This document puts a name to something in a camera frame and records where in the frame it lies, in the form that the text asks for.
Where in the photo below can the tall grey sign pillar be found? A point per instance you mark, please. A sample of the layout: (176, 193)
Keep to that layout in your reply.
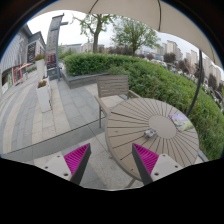
(53, 71)

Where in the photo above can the tree with bare trunk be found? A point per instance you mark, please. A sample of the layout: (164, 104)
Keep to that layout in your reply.
(93, 24)

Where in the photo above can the grey storefront building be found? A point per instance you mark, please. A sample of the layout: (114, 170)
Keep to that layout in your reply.
(22, 49)

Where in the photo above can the round slatted wooden table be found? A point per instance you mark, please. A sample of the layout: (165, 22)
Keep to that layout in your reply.
(154, 125)

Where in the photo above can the beige patio umbrella canopy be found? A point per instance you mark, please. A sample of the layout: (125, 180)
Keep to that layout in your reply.
(156, 13)

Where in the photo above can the tall white planter with flowers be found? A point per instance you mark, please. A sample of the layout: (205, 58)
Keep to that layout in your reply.
(40, 63)

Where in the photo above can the colourful mouse pad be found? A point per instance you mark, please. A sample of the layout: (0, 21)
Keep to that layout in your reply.
(181, 122)

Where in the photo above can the round green tree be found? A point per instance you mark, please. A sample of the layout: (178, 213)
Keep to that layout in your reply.
(134, 34)

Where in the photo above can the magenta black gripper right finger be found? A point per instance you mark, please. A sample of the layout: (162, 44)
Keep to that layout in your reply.
(152, 166)

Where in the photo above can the brown slatted patio chair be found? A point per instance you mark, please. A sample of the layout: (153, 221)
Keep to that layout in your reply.
(112, 85)

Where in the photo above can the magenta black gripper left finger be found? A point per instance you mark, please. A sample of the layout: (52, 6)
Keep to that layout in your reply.
(70, 166)

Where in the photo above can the white planter box near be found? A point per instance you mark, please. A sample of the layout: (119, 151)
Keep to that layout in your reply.
(43, 94)

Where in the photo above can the green trimmed hedge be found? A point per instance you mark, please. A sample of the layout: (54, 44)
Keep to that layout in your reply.
(153, 81)

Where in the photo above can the dark umbrella pole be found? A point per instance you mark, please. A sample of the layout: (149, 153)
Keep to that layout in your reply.
(198, 84)

